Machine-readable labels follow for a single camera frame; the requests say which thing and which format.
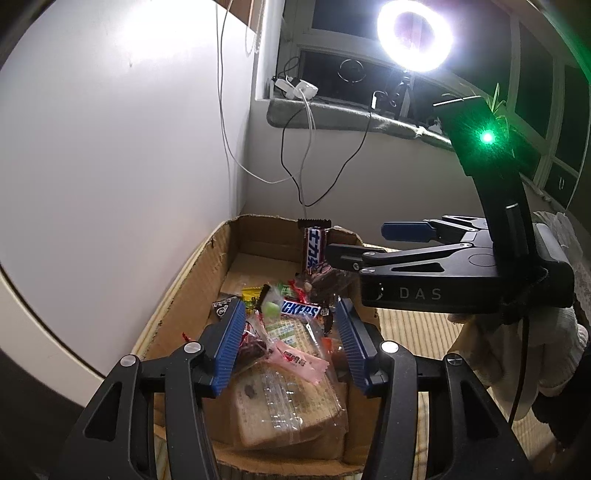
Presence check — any potted plant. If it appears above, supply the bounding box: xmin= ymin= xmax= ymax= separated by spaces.
xmin=489 ymin=84 xmax=508 ymax=114

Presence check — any long white cable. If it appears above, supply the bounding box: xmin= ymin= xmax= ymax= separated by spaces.
xmin=217 ymin=0 xmax=274 ymax=184

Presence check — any cardboard box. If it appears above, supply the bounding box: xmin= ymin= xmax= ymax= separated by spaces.
xmin=139 ymin=213 xmax=382 ymax=476

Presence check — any grey windowsill cover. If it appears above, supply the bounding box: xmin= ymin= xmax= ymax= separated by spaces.
xmin=267 ymin=97 xmax=455 ymax=151

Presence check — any window frame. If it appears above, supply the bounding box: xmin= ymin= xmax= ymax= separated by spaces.
xmin=281 ymin=0 xmax=591 ymax=217

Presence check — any ring light on stand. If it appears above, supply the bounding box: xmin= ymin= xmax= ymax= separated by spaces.
xmin=376 ymin=0 xmax=455 ymax=121

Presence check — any person's right hand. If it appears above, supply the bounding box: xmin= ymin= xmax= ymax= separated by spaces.
xmin=450 ymin=210 xmax=589 ymax=421

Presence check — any striped bed sheet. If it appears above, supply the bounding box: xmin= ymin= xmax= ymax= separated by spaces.
xmin=131 ymin=307 xmax=561 ymax=480

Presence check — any brown chocolate bar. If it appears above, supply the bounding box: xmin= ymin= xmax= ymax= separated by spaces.
xmin=297 ymin=218 xmax=332 ymax=274
xmin=279 ymin=299 xmax=321 ymax=320

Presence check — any clear packet of bread slices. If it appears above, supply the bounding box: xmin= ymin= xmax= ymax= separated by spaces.
xmin=231 ymin=318 xmax=349 ymax=450

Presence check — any white charging cable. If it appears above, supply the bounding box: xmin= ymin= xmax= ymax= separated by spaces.
xmin=299 ymin=92 xmax=315 ymax=204

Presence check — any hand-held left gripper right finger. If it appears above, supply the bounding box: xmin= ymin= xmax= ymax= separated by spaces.
xmin=335 ymin=298 xmax=532 ymax=480

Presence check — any pink candy packet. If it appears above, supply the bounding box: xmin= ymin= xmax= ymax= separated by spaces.
xmin=265 ymin=339 xmax=329 ymax=386

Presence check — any red-ended clear snack packet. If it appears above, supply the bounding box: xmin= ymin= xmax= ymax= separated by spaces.
xmin=295 ymin=268 xmax=361 ymax=306
xmin=238 ymin=318 xmax=273 ymax=366

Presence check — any round brown packaged snack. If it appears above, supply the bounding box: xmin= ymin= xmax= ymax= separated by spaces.
xmin=321 ymin=336 xmax=345 ymax=367

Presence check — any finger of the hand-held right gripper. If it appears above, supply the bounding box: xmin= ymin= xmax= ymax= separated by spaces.
xmin=325 ymin=241 xmax=472 ymax=277
xmin=381 ymin=215 xmax=490 ymax=243

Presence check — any person's right forearm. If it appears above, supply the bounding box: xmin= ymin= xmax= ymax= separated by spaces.
xmin=531 ymin=332 xmax=591 ymax=444

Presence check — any white power adapter with cables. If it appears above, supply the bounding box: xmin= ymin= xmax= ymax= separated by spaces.
xmin=272 ymin=78 xmax=319 ymax=100

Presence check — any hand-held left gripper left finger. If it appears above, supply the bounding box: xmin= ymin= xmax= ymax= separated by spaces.
xmin=69 ymin=300 xmax=247 ymax=480

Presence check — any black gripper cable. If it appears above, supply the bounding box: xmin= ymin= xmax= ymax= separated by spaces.
xmin=505 ymin=314 xmax=529 ymax=423

